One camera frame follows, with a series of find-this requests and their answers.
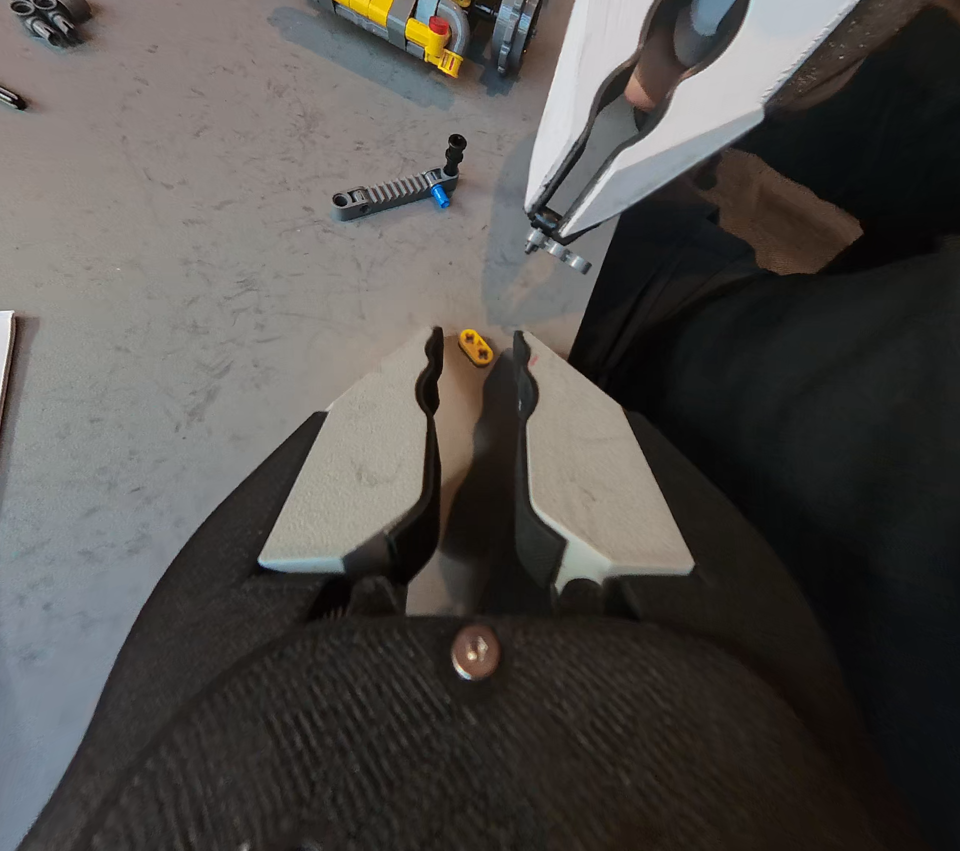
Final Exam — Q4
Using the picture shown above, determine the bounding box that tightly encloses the person's right hand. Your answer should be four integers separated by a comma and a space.
622, 32, 681, 111

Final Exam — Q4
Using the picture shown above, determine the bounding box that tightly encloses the grey desk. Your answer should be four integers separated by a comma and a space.
0, 0, 624, 830

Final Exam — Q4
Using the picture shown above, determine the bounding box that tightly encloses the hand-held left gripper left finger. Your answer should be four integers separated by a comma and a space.
257, 326, 445, 586

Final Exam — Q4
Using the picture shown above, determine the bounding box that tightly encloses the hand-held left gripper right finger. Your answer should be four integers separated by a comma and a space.
512, 329, 696, 614

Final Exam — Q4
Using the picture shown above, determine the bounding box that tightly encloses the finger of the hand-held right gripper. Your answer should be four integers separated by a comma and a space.
556, 0, 876, 243
523, 0, 742, 216

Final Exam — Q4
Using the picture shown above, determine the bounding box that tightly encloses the building instruction booklet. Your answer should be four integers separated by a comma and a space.
0, 311, 18, 432

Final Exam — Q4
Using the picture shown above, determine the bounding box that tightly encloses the grey gear rack piece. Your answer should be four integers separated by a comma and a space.
331, 168, 462, 224

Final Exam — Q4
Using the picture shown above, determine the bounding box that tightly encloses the person's black clothing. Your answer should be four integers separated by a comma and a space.
570, 3, 960, 851

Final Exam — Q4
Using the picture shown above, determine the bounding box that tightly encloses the small black connector assembly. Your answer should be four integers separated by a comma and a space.
525, 209, 594, 276

